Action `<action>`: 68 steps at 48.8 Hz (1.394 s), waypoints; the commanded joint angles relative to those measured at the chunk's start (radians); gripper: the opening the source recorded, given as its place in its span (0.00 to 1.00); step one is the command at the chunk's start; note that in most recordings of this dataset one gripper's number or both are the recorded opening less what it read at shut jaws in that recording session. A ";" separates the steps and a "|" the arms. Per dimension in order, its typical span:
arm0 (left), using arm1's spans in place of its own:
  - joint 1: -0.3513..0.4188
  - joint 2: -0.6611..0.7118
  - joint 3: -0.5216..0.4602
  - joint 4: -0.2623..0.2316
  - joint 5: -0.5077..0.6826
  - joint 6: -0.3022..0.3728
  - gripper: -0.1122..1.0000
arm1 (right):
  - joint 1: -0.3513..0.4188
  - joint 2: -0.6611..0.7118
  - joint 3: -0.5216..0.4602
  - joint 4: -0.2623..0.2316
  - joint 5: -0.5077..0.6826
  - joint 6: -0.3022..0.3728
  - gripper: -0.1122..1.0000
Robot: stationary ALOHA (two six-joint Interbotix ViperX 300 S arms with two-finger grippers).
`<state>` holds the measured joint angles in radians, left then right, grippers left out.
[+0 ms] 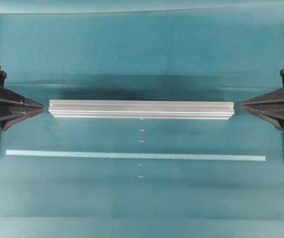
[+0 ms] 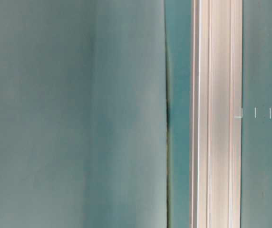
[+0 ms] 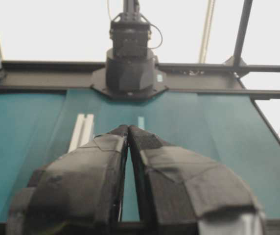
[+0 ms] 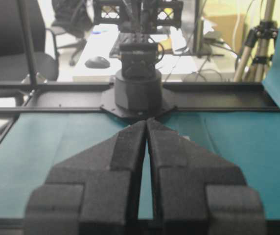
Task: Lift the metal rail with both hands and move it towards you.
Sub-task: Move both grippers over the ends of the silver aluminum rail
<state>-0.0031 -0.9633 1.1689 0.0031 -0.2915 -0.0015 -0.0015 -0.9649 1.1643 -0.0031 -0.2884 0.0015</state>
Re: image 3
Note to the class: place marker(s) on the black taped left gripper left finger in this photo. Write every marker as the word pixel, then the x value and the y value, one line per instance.
pixel 79 193

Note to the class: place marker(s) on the black metal frame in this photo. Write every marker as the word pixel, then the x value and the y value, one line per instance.
pixel 136 82

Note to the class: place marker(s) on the silver aluminium extrusion rail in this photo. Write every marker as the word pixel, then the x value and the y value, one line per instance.
pixel 83 131

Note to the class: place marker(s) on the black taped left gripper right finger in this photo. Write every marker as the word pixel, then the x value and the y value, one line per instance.
pixel 181 192

